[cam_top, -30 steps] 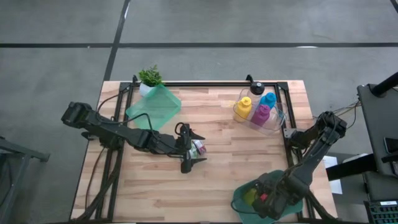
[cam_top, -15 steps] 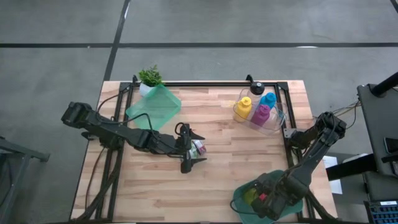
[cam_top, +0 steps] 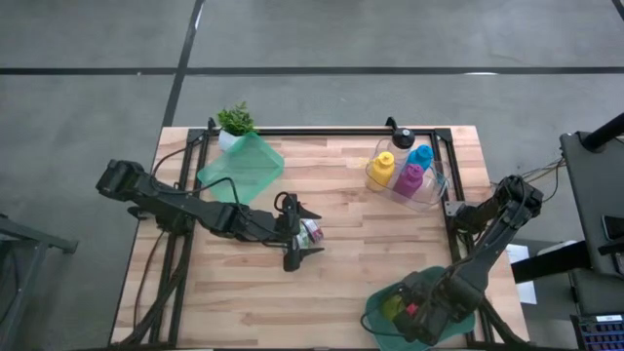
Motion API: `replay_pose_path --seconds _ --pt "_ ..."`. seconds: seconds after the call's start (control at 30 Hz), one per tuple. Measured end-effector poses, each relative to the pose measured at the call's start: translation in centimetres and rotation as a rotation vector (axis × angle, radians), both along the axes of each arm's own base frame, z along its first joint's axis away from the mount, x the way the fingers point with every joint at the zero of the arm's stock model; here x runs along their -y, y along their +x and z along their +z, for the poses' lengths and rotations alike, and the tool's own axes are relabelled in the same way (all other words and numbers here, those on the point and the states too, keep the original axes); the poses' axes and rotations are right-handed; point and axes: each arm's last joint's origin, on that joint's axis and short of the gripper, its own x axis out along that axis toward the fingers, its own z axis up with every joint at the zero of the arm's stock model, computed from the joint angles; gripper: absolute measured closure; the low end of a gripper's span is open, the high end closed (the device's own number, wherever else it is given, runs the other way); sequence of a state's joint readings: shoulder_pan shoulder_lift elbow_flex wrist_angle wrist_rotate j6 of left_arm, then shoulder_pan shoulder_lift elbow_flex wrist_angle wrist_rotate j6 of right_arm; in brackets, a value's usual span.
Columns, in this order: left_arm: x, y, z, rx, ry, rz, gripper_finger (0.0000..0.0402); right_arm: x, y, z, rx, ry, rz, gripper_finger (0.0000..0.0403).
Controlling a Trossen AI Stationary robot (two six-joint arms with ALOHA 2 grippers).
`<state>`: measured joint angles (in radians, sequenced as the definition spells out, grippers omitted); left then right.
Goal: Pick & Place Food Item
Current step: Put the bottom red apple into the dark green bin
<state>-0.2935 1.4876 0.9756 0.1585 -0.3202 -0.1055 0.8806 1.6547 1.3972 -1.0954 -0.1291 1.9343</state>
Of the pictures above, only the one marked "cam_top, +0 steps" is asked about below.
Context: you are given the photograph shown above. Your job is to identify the grey metal stand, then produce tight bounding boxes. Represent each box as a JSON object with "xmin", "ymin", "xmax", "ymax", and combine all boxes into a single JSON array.
[{"xmin": 0, "ymin": 208, "xmax": 79, "ymax": 351}]

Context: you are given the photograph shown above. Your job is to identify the black aluminium table frame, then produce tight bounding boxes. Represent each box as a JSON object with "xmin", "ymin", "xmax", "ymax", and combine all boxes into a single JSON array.
[{"xmin": 110, "ymin": 127, "xmax": 532, "ymax": 350}]

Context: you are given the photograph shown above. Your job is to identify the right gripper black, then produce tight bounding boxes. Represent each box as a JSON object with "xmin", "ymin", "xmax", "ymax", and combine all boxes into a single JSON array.
[{"xmin": 392, "ymin": 272, "xmax": 483, "ymax": 345}]

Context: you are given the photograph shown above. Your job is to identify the right arm cables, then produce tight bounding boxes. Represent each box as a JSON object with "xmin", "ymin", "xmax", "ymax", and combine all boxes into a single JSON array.
[{"xmin": 519, "ymin": 155, "xmax": 569, "ymax": 206}]

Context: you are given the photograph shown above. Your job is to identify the green pear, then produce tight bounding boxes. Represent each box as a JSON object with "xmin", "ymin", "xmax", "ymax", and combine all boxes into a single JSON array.
[{"xmin": 381, "ymin": 293, "xmax": 407, "ymax": 322}]

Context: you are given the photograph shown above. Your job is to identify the red labelled tin can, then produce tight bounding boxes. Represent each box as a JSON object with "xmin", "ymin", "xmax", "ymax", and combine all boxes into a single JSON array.
[{"xmin": 300, "ymin": 218, "xmax": 326, "ymax": 244}]

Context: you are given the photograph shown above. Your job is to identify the clear bottle black cap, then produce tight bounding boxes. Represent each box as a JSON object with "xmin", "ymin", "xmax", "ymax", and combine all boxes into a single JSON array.
[{"xmin": 389, "ymin": 127, "xmax": 417, "ymax": 155}]

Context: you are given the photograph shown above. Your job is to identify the blue plastic bottle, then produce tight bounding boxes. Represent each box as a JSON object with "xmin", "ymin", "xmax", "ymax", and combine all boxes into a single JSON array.
[{"xmin": 407, "ymin": 143, "xmax": 435, "ymax": 172}]

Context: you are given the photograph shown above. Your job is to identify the clear plastic bin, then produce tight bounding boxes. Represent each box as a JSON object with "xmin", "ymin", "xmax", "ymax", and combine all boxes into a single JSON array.
[{"xmin": 365, "ymin": 137, "xmax": 452, "ymax": 214}]

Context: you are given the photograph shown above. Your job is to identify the black phone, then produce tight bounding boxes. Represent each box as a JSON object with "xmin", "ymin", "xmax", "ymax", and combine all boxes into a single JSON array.
[{"xmin": 602, "ymin": 214, "xmax": 624, "ymax": 243}]

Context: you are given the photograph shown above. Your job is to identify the keyboard with blue keys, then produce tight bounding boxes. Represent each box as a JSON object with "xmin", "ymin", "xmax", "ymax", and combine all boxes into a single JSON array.
[{"xmin": 569, "ymin": 314, "xmax": 624, "ymax": 351}]

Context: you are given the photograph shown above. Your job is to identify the yellow plastic bottle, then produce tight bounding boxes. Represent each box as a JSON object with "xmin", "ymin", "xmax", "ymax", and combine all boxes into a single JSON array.
[{"xmin": 365, "ymin": 150, "xmax": 397, "ymax": 193}]

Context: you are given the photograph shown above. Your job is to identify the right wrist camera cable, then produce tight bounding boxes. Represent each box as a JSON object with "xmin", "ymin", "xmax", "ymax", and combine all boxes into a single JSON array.
[{"xmin": 359, "ymin": 287, "xmax": 409, "ymax": 338}]

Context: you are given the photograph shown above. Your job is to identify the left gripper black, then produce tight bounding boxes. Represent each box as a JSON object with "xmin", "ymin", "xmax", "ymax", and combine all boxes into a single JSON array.
[{"xmin": 257, "ymin": 192, "xmax": 326, "ymax": 273}]

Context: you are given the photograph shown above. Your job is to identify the translucent green plastic bin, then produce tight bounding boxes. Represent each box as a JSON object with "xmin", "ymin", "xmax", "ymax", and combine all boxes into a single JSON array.
[{"xmin": 196, "ymin": 131, "xmax": 287, "ymax": 206}]

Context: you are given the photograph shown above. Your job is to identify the purple plastic bottle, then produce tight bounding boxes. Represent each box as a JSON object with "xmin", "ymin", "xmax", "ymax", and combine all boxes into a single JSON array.
[{"xmin": 392, "ymin": 163, "xmax": 425, "ymax": 200}]

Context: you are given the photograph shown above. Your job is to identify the black side desk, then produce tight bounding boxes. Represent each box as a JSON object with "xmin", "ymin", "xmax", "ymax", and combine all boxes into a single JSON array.
[{"xmin": 559, "ymin": 112, "xmax": 624, "ymax": 279}]

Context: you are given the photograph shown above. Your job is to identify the black cable bundle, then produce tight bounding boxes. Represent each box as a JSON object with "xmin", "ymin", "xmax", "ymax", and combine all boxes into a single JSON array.
[
  {"xmin": 475, "ymin": 287, "xmax": 528, "ymax": 349},
  {"xmin": 116, "ymin": 228, "xmax": 194, "ymax": 349}
]

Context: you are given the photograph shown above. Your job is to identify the white paper sheet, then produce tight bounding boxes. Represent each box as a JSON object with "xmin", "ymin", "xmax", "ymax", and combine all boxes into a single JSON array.
[{"xmin": 505, "ymin": 242, "xmax": 539, "ymax": 306}]

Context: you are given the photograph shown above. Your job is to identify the teal plastic tray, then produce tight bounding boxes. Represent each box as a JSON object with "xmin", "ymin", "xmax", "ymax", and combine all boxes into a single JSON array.
[{"xmin": 364, "ymin": 265, "xmax": 477, "ymax": 351}]

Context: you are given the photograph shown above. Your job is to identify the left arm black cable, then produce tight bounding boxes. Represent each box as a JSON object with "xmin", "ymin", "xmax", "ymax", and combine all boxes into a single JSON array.
[{"xmin": 149, "ymin": 137, "xmax": 245, "ymax": 209}]

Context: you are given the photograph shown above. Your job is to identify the silver tin can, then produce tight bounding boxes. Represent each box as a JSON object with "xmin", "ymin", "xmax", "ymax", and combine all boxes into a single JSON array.
[{"xmin": 293, "ymin": 228, "xmax": 313, "ymax": 251}]

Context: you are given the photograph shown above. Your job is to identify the small green potted plant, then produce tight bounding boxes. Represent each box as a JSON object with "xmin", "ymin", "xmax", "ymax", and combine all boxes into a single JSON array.
[{"xmin": 215, "ymin": 100, "xmax": 256, "ymax": 152}]

